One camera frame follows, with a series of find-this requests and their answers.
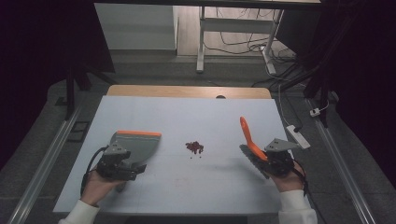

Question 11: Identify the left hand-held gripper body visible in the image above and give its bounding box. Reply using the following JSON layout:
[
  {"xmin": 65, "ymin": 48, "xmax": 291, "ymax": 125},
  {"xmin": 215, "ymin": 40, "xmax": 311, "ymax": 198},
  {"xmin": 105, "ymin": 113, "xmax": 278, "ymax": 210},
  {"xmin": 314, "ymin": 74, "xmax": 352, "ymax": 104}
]
[{"xmin": 95, "ymin": 141, "xmax": 148, "ymax": 182}]

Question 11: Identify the tangle of floor cables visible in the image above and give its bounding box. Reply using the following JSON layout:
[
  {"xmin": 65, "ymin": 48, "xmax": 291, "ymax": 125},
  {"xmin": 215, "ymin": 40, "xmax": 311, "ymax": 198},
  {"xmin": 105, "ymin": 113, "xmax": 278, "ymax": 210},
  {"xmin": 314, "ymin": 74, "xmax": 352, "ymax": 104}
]
[{"xmin": 203, "ymin": 7, "xmax": 297, "ymax": 64}]

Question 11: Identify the pile of red crumbs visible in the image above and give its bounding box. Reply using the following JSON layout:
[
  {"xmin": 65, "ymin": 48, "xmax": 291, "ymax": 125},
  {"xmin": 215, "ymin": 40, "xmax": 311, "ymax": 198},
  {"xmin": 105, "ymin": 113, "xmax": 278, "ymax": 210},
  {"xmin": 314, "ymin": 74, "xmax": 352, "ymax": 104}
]
[{"xmin": 184, "ymin": 141, "xmax": 205, "ymax": 160}]

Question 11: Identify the white power strip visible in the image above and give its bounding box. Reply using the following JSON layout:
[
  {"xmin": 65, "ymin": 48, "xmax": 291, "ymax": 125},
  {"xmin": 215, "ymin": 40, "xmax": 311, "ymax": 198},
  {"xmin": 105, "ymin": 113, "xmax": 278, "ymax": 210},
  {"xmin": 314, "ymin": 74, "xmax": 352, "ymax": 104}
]
[{"xmin": 286, "ymin": 124, "xmax": 312, "ymax": 150}]

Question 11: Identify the black metal stand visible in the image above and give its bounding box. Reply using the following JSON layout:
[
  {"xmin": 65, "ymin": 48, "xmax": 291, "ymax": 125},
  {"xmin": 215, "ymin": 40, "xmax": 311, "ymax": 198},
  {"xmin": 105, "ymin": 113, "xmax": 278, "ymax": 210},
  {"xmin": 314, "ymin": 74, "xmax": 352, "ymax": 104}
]
[{"xmin": 270, "ymin": 52, "xmax": 332, "ymax": 129}]

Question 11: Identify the white cabinet panel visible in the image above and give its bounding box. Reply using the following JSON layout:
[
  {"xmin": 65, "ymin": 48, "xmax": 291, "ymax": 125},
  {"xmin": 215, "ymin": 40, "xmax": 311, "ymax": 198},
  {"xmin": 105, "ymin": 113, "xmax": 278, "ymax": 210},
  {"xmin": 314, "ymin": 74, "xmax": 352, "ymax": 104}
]
[{"xmin": 93, "ymin": 3, "xmax": 179, "ymax": 51}]

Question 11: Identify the white table cover board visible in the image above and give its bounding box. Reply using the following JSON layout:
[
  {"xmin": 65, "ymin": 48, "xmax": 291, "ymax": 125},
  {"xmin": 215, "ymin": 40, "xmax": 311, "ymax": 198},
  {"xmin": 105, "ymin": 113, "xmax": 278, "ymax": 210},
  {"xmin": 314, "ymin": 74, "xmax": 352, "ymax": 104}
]
[{"xmin": 52, "ymin": 94, "xmax": 314, "ymax": 217}]

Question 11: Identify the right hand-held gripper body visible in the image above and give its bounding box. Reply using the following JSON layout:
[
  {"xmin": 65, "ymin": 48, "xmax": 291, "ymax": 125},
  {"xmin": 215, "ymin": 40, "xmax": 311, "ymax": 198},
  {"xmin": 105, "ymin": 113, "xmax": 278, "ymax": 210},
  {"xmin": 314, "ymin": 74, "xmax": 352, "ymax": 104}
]
[{"xmin": 263, "ymin": 137, "xmax": 302, "ymax": 177}]

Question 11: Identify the person's right hand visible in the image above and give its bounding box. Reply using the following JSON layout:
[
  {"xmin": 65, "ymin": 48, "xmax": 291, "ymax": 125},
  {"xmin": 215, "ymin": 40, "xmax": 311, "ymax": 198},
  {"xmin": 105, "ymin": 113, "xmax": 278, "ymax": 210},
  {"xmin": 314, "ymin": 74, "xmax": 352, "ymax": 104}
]
[{"xmin": 270, "ymin": 161, "xmax": 308, "ymax": 193}]

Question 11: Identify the person's left hand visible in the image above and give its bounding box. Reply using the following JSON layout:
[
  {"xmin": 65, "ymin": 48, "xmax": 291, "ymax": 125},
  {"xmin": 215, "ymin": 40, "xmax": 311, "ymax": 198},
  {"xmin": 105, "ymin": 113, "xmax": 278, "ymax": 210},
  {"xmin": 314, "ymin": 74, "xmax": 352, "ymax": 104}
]
[{"xmin": 80, "ymin": 169, "xmax": 128, "ymax": 207}]

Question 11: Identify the grey dustpan with orange edge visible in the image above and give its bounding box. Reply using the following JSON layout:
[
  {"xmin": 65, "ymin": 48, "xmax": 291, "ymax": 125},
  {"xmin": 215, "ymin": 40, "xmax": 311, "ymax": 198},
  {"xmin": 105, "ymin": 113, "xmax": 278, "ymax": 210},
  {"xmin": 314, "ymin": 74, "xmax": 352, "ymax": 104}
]
[{"xmin": 108, "ymin": 130, "xmax": 163, "ymax": 168}]

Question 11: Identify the orange brush with grey bristles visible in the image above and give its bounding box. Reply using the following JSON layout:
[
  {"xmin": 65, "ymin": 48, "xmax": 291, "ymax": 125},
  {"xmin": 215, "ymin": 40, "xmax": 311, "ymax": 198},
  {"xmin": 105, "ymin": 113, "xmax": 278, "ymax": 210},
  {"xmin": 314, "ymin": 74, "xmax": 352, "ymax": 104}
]
[{"xmin": 238, "ymin": 116, "xmax": 271, "ymax": 180}]

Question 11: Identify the wooden table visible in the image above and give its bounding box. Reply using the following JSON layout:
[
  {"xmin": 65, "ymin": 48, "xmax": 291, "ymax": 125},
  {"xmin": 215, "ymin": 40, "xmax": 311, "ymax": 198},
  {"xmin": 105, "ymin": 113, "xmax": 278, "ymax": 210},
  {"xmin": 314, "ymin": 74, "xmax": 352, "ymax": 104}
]
[{"xmin": 106, "ymin": 84, "xmax": 273, "ymax": 100}]

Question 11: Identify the black tripod stand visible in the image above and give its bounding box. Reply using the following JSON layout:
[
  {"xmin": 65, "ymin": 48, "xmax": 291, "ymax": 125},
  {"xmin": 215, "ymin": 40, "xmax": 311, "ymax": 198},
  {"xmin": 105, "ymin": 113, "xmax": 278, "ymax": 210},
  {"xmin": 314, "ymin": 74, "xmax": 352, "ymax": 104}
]
[{"xmin": 63, "ymin": 63, "xmax": 119, "ymax": 121}]

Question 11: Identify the white desk frame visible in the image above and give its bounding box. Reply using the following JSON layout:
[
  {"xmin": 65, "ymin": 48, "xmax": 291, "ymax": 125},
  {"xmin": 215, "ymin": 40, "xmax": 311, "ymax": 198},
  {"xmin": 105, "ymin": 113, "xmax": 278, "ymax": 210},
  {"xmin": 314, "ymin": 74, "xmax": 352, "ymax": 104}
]
[{"xmin": 195, "ymin": 6, "xmax": 285, "ymax": 76}]

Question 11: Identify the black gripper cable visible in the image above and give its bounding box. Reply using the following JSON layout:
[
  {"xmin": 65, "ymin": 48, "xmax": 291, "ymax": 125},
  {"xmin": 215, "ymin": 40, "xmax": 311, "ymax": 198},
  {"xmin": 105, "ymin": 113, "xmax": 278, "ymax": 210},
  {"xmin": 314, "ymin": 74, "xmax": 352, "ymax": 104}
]
[
  {"xmin": 79, "ymin": 145, "xmax": 110, "ymax": 198},
  {"xmin": 291, "ymin": 158, "xmax": 329, "ymax": 224}
]

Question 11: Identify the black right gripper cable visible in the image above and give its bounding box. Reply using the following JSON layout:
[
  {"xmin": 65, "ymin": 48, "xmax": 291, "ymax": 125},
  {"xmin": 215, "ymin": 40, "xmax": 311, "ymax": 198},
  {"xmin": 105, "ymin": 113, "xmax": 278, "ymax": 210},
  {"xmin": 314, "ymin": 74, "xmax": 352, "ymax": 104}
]
[{"xmin": 291, "ymin": 158, "xmax": 329, "ymax": 224}]

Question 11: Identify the aluminium floor rail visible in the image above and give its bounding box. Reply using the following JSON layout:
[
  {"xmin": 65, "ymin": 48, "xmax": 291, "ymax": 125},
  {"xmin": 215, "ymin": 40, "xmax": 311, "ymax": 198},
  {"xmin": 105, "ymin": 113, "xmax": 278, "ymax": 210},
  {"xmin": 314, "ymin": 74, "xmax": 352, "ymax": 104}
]
[
  {"xmin": 7, "ymin": 103, "xmax": 84, "ymax": 224},
  {"xmin": 305, "ymin": 98, "xmax": 378, "ymax": 224}
]

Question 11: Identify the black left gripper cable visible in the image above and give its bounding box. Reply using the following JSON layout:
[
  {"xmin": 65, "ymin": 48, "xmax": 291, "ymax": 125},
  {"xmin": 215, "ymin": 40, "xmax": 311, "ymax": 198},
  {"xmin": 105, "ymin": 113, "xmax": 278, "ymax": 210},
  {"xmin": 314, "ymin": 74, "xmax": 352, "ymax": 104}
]
[{"xmin": 79, "ymin": 145, "xmax": 110, "ymax": 198}]

